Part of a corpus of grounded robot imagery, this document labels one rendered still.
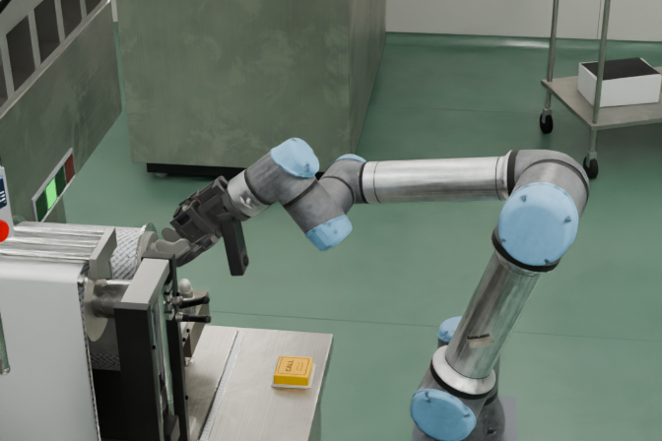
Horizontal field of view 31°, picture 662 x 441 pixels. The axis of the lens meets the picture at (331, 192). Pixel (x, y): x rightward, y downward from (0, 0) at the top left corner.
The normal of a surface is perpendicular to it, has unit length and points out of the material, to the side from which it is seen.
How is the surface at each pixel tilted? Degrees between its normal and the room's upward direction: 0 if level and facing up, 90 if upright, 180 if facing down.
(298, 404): 0
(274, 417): 0
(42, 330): 90
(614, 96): 90
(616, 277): 0
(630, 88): 90
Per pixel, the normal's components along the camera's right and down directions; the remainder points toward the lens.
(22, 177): 0.99, 0.05
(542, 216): -0.31, 0.34
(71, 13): -0.14, 0.47
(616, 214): -0.01, -0.88
